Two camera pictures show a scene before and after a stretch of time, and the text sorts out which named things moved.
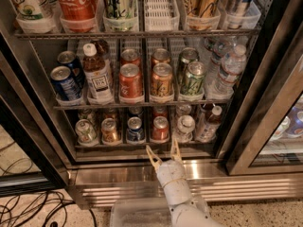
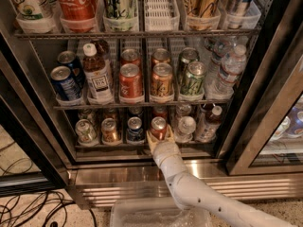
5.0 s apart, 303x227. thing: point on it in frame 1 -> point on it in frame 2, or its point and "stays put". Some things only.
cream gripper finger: (175, 153) -> (169, 137)
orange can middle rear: (160, 56) stays put
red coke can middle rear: (130, 56) stays put
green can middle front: (193, 79) stays put
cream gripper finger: (155, 160) -> (151, 141)
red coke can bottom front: (160, 130) stays put
